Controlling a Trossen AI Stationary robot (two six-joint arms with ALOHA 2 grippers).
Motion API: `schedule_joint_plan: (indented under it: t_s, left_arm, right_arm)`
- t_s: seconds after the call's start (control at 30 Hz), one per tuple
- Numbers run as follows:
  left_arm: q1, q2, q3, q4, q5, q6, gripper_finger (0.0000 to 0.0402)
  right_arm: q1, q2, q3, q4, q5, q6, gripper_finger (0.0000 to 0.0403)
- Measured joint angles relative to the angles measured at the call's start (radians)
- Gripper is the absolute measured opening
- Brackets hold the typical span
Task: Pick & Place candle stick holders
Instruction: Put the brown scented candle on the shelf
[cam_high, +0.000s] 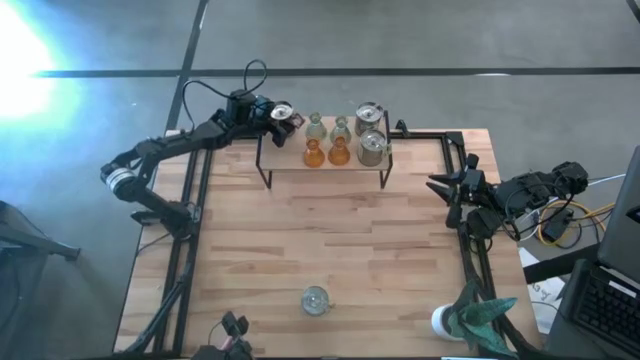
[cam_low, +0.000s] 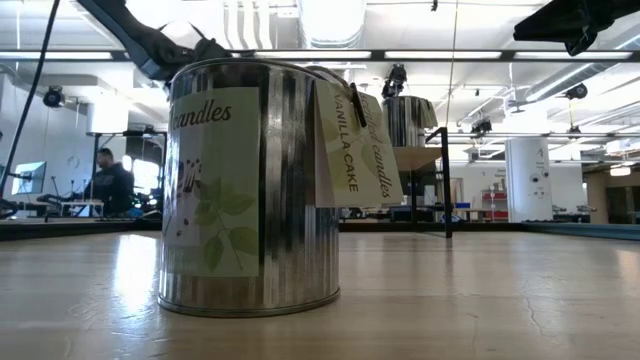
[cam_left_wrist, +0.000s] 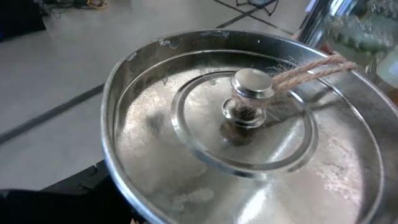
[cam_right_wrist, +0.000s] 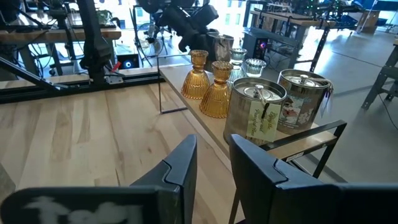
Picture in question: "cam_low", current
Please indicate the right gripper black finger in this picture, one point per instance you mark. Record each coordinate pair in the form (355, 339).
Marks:
(565, 22)
(580, 44)

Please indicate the cream green paper hang tag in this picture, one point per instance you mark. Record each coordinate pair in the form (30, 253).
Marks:
(430, 112)

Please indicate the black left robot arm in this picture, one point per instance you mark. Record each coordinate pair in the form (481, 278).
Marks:
(150, 45)

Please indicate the white LED light strip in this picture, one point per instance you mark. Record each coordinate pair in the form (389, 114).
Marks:
(615, 55)
(442, 55)
(312, 55)
(65, 55)

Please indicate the white round pillar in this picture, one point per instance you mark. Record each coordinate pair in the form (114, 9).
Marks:
(527, 165)

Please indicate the yellow ceiling lamp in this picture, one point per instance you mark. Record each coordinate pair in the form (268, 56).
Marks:
(620, 171)

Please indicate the black clothespin clip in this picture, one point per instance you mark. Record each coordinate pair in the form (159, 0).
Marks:
(358, 107)

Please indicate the person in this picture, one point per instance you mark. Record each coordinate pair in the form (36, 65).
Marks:
(112, 187)

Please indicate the cream vanilla cake paper tag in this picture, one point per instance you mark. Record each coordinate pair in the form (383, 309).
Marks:
(345, 165)

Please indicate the red storage cart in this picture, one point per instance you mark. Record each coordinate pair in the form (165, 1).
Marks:
(495, 216)

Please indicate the small blue bin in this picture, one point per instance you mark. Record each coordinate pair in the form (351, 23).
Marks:
(462, 205)

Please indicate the cream scented candles paper tag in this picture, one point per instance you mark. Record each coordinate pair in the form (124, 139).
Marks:
(387, 170)

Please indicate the grey computer monitor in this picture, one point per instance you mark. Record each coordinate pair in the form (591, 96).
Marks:
(30, 177)

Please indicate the white round ceiling duct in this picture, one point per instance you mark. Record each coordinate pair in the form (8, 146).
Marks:
(332, 25)

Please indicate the black background stand frame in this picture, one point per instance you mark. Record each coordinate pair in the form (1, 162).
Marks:
(95, 142)

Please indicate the black overhead frame bar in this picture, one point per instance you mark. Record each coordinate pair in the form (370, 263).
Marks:
(377, 55)

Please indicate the black overhead camera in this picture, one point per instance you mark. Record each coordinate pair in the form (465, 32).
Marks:
(395, 80)

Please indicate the wooden shelf with black frame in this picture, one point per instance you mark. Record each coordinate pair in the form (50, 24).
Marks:
(415, 159)

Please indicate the black table border rail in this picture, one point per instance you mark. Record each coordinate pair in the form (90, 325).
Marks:
(75, 230)

